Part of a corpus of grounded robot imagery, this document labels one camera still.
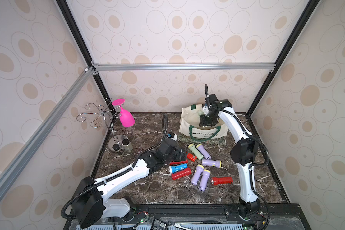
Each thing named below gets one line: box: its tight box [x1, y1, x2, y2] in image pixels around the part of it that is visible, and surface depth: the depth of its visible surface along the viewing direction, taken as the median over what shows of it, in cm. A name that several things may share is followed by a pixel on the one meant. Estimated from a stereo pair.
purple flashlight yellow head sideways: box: [201, 159, 222, 169], surface depth 91 cm
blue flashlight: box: [168, 162, 189, 174], surface depth 88 cm
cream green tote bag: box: [179, 103, 229, 142], surface depth 92 cm
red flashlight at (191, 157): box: [186, 152, 197, 162], surface depth 94 cm
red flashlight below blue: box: [171, 167, 193, 181], surface depth 87 cm
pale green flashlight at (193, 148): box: [187, 143, 204, 161], surface depth 96 cm
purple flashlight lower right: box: [197, 169, 212, 192], surface depth 85 cm
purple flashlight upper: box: [195, 143, 212, 160], surface depth 96 cm
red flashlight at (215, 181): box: [210, 176, 233, 186], surface depth 85 cm
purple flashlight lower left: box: [190, 164, 205, 186], surface depth 87 cm
